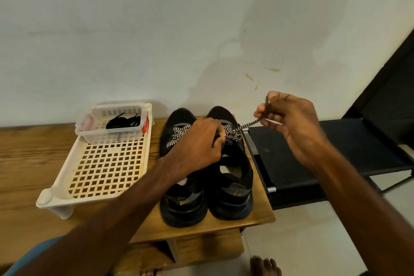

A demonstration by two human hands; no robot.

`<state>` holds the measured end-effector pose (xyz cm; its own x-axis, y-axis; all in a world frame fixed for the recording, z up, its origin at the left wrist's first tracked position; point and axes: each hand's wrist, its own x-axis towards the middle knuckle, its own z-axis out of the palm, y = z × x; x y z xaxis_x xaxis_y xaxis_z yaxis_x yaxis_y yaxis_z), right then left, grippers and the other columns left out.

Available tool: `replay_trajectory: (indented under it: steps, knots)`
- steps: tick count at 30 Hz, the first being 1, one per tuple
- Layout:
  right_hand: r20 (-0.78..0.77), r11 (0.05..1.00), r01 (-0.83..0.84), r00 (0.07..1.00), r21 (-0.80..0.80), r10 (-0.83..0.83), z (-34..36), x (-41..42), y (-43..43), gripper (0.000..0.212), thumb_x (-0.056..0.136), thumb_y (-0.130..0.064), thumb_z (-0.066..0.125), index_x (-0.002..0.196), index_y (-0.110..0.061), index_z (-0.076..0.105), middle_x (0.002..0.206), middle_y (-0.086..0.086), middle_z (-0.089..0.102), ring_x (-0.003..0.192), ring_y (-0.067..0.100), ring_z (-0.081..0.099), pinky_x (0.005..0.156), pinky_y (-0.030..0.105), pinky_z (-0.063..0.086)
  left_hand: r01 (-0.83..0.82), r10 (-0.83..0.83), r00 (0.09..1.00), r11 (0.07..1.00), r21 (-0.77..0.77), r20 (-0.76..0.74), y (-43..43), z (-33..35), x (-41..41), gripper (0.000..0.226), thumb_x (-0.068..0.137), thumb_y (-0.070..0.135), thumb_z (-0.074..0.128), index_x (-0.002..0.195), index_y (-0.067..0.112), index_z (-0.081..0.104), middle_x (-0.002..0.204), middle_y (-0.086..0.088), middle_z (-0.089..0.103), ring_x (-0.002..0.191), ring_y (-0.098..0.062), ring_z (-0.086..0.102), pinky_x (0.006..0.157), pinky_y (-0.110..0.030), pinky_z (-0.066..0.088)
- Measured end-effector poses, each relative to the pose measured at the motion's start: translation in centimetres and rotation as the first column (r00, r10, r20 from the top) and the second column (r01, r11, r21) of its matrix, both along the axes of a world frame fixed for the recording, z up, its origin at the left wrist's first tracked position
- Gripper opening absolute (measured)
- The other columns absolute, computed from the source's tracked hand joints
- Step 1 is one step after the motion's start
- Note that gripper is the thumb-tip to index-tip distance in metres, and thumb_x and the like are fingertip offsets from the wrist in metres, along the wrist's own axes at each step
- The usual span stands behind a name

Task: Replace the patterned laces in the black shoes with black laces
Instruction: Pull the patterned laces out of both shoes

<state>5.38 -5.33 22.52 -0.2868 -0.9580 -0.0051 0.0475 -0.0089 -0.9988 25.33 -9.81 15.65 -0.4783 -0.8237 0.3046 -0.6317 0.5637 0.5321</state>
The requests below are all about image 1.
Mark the person's left hand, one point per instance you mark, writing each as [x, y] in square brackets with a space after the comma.
[197, 146]

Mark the person's right hand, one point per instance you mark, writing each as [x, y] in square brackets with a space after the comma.
[297, 124]

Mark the black white patterned shoelace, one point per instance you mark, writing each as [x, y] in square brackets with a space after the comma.
[178, 131]
[249, 122]

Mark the black shoe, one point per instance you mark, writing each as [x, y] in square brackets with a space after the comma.
[233, 188]
[184, 204]

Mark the black shoelaces bundle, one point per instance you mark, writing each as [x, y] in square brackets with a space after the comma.
[118, 122]

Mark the person's right forearm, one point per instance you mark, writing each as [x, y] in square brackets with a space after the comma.
[362, 208]

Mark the person's left forearm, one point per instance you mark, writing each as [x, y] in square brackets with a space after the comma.
[110, 221]

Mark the person's blue shorts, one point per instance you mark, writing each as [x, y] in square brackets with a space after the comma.
[32, 258]

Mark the black shoe rack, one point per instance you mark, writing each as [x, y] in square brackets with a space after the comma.
[304, 156]

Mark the red label sticker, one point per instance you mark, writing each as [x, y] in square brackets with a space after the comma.
[145, 124]

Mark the large white plastic tray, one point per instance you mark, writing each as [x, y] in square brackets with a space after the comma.
[103, 169]

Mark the dark door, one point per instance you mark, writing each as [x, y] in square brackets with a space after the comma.
[394, 98]

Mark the small white plastic basket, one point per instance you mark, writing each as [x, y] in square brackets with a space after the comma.
[90, 133]

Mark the low wooden table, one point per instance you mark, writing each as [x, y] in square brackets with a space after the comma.
[26, 175]

